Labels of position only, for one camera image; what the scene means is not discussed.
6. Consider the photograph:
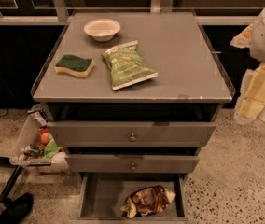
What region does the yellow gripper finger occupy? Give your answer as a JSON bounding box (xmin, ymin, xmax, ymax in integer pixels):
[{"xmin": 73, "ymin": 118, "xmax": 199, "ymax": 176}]
[
  {"xmin": 233, "ymin": 63, "xmax": 265, "ymax": 125},
  {"xmin": 230, "ymin": 24, "xmax": 253, "ymax": 49}
]

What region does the brown chip bag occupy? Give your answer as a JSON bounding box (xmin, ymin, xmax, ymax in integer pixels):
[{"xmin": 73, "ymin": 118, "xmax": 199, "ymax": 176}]
[{"xmin": 120, "ymin": 186, "xmax": 176, "ymax": 218}]

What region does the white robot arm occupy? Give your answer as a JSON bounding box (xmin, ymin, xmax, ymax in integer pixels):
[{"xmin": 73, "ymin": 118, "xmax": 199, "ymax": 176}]
[{"xmin": 230, "ymin": 8, "xmax": 265, "ymax": 125}]

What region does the green jalapeno chip bag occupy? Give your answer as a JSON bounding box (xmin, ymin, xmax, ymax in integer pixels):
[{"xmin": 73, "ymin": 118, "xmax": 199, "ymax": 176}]
[{"xmin": 102, "ymin": 40, "xmax": 158, "ymax": 91}]

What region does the grey drawer cabinet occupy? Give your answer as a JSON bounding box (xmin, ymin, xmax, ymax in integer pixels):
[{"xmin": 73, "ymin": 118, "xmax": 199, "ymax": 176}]
[{"xmin": 30, "ymin": 10, "xmax": 237, "ymax": 224}]

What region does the grey middle drawer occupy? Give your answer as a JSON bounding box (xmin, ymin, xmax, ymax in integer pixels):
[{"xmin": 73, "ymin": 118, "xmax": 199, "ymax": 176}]
[{"xmin": 65, "ymin": 154, "xmax": 199, "ymax": 174}]

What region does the grey drawer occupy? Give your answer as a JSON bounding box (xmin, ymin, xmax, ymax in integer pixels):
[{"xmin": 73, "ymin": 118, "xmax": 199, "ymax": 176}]
[
  {"xmin": 65, "ymin": 154, "xmax": 199, "ymax": 174},
  {"xmin": 49, "ymin": 121, "xmax": 216, "ymax": 147},
  {"xmin": 73, "ymin": 173, "xmax": 192, "ymax": 224}
]

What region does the grey bottom drawer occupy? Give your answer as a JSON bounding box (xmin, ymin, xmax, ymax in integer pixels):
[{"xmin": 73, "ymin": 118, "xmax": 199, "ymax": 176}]
[{"xmin": 73, "ymin": 173, "xmax": 192, "ymax": 224}]

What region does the grey top drawer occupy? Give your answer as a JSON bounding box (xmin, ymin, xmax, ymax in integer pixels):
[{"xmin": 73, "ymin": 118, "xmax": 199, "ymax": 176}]
[{"xmin": 49, "ymin": 121, "xmax": 216, "ymax": 147}]

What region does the white paper bowl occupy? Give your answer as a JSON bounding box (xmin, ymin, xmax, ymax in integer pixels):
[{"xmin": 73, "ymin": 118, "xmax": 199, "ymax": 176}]
[{"xmin": 84, "ymin": 19, "xmax": 120, "ymax": 42}]

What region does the green yellow sponge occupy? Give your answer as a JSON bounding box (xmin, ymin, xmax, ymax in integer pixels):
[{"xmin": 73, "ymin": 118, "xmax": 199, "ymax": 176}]
[{"xmin": 55, "ymin": 55, "xmax": 94, "ymax": 77}]

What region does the green packet in bin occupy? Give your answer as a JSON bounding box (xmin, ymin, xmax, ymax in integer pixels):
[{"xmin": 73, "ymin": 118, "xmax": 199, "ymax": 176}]
[{"xmin": 43, "ymin": 139, "xmax": 60, "ymax": 159}]

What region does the orange fruit in bin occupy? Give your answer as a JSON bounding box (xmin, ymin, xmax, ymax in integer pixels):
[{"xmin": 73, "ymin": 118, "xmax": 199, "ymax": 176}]
[{"xmin": 41, "ymin": 133, "xmax": 50, "ymax": 145}]

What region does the clear plastic bin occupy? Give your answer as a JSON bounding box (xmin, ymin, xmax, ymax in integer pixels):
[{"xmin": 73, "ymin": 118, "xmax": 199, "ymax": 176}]
[{"xmin": 9, "ymin": 104, "xmax": 68, "ymax": 173}]

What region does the black floor bar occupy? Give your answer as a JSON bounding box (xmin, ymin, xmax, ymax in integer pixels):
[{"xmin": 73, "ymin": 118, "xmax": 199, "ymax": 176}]
[{"xmin": 0, "ymin": 166, "xmax": 23, "ymax": 204}]

